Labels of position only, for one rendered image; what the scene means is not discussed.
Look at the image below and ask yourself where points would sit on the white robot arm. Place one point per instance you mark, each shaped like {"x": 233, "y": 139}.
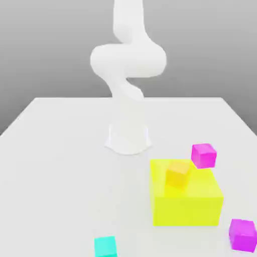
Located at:
{"x": 128, "y": 60}

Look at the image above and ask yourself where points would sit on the small orange cube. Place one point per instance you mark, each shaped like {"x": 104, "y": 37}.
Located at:
{"x": 177, "y": 174}

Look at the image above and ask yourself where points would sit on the small magenta cube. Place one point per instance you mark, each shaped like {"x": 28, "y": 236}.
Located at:
{"x": 203, "y": 156}
{"x": 243, "y": 235}

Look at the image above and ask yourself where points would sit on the small cyan cube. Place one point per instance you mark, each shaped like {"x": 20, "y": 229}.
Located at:
{"x": 105, "y": 246}

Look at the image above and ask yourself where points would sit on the large yellow box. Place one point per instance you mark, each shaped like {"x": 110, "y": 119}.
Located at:
{"x": 186, "y": 208}

